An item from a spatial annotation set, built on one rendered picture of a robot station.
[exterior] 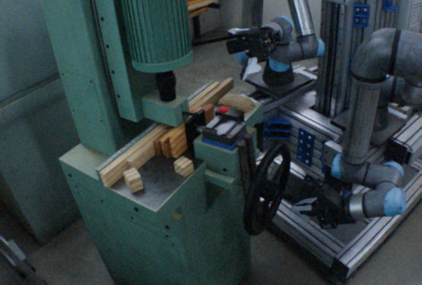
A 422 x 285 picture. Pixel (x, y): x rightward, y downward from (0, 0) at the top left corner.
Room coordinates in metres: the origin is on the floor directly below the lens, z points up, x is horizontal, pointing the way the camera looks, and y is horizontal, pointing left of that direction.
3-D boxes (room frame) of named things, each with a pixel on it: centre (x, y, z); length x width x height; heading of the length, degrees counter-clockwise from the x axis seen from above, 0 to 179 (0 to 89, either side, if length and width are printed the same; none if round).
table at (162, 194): (0.89, 0.02, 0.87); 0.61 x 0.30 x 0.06; 144
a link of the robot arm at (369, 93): (0.77, -0.42, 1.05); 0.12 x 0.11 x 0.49; 144
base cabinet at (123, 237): (1.02, 0.21, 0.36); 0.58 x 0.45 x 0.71; 54
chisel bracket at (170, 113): (0.96, 0.13, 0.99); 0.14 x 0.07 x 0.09; 54
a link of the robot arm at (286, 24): (1.19, -0.28, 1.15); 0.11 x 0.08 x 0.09; 144
